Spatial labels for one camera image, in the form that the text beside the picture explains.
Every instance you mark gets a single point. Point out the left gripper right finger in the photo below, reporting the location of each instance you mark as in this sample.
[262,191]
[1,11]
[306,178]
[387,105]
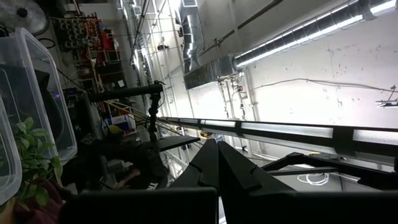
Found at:
[280,205]

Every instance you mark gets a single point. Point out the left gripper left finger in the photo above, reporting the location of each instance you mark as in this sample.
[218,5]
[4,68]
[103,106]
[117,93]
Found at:
[140,205]

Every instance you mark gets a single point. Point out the maroon cap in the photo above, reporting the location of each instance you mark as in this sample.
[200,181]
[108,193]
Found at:
[40,214]

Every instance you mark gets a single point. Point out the person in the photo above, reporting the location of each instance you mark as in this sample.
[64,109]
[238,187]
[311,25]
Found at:
[146,165]

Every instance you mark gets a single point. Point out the clear plastic bin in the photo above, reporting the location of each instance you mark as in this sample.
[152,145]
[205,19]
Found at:
[7,174]
[59,124]

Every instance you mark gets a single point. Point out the green artificial plant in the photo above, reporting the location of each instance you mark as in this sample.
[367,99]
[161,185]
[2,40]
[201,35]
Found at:
[34,146]

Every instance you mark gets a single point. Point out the storage shelf with red items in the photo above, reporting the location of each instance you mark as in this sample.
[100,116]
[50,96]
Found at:
[90,46]

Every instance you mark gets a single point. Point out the grey round fan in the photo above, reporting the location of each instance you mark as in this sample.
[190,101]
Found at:
[21,14]

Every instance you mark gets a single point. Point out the rectangular duct with vent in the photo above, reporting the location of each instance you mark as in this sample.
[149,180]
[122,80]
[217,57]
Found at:
[205,73]

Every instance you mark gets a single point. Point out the silver vertical duct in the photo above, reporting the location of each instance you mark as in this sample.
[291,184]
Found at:
[190,40]

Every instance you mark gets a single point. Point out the silver round ventilation duct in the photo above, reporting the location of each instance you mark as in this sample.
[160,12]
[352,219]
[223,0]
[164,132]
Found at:
[311,26]

